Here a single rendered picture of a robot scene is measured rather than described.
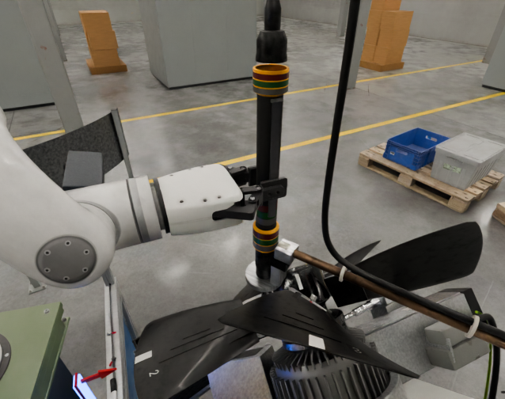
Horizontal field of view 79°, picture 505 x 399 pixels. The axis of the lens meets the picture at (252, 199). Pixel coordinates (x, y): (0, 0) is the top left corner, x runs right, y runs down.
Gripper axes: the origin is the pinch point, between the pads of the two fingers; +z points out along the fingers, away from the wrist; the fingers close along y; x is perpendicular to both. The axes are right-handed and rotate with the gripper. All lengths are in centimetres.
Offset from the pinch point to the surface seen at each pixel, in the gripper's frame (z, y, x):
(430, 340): 32, 15, -39
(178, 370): -18.4, 4.5, -32.1
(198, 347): -14.2, 1.7, -32.4
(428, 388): 25, 22, -40
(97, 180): -30, -61, -27
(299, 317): -1.6, 14.4, -12.5
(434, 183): 245, -133, -137
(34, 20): -89, -423, -9
